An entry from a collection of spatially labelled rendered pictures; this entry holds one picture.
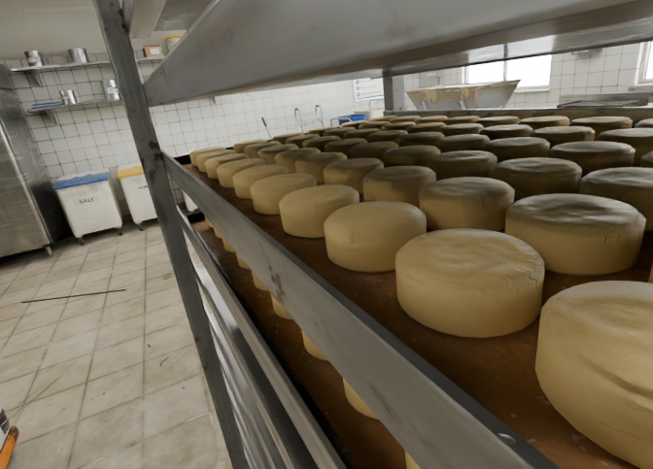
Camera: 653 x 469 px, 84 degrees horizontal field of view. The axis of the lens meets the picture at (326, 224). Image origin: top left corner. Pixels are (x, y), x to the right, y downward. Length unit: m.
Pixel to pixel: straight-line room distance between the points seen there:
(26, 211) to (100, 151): 1.22
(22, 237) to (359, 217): 4.84
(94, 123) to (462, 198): 5.44
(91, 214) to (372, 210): 4.92
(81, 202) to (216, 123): 1.98
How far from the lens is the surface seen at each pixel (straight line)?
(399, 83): 0.75
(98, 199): 5.02
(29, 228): 4.93
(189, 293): 0.65
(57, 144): 5.64
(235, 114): 5.64
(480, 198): 0.20
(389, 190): 0.24
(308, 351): 0.27
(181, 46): 0.23
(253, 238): 0.18
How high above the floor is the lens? 1.39
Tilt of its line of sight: 20 degrees down
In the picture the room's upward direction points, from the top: 7 degrees counter-clockwise
